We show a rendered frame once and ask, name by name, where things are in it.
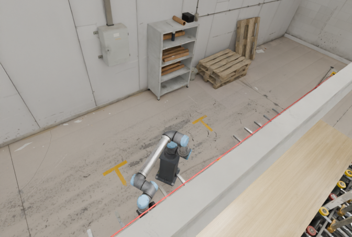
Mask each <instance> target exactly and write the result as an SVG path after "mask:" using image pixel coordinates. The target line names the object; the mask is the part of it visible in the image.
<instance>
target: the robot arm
mask: <svg viewBox="0 0 352 237"><path fill-rule="evenodd" d="M188 142H189V137H188V136H187V135H184V134H182V133H180V132H178V131H175V130H169V131H166V132H164V133H163V134H162V135H161V139H160V141H159V142H158V144H157V145H156V147H155V148H154V150H153V151H152V153H151V154H150V155H149V157H148V158H147V160H146V161H145V163H144V164H143V166H142V167H141V169H140V170H139V172H138V173H137V174H134V175H133V176H132V178H131V180H130V184H131V185H132V186H134V187H136V188H138V189H139V190H141V191H142V192H143V193H142V195H141V196H139V197H138V199H137V206H138V209H137V210H136V212H137V213H138V215H141V214H142V213H143V212H145V211H146V210H148V209H149V208H150V207H152V206H153V205H154V204H155V202H154V201H153V202H151V200H152V198H153V196H154V195H155V193H156V192H157V189H158V185H157V184H156V183H155V182H153V181H150V182H148V181H147V180H145V179H146V177H147V176H148V174H149V173H150V171H151V169H152V168H153V166H154V165H155V163H156V161H157V160H158V158H159V157H160V155H161V153H162V152H163V151H164V149H165V147H166V149H165V151H164V155H165V157H166V158H167V159H169V160H173V159H175V158H176V157H177V156H180V157H182V158H184V159H185V160H188V158H189V156H190V154H191V152H192V149H190V148H189V147H188V145H187V144H188ZM147 213H148V211H147V212H146V213H144V214H143V215H142V216H140V217H139V218H142V217H143V216H144V215H146V214H147Z"/></svg>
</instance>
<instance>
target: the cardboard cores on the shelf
mask: <svg viewBox="0 0 352 237"><path fill-rule="evenodd" d="M182 35H185V32H184V31H182V30H178V31H176V32H175V37H178V36H182ZM171 37H172V33H171V32H170V33H165V34H163V40H166V39H170V38H171ZM187 55H189V50H188V49H184V47H181V45H180V46H176V47H172V48H168V49H164V50H162V60H163V62H168V61H171V60H174V59H178V58H181V57H184V56H187ZM180 63H181V61H178V62H174V63H171V64H168V65H166V66H163V67H161V76H163V75H165V74H168V73H171V72H173V71H176V70H178V69H181V68H183V67H184V64H181V65H180Z"/></svg>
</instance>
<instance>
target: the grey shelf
mask: <svg viewBox="0 0 352 237"><path fill-rule="evenodd" d="M169 24H170V25H169ZM172 26H173V27H172ZM199 26H200V24H198V23H197V22H195V21H194V22H190V23H187V22H186V24H185V25H184V26H183V25H181V24H180V23H178V22H176V21H175V20H173V19H167V20H162V21H157V22H151V23H148V90H151V91H152V92H153V93H154V94H155V95H156V96H157V97H158V99H157V100H160V96H161V95H164V94H165V93H168V92H171V91H173V90H175V89H178V88H180V87H182V86H185V85H187V88H188V87H189V81H190V75H191V69H192V64H193V58H194V52H195V47H196V42H197V36H198V32H199ZM178 30H182V31H184V32H185V35H182V36H178V37H175V40H174V41H171V38H170V39H166V40H163V34H165V33H170V32H174V31H178ZM180 45H181V47H184V49H188V50H189V55H187V56H184V57H181V58H178V59H174V60H171V61H168V62H163V60H162V50H164V49H168V48H172V47H176V46H180ZM159 52H160V53H159ZM178 61H181V63H180V65H181V64H184V67H183V68H181V69H178V70H176V71H173V72H171V73H168V74H165V75H163V76H161V67H163V66H166V65H168V64H171V63H174V62H178ZM190 68H191V69H190Z"/></svg>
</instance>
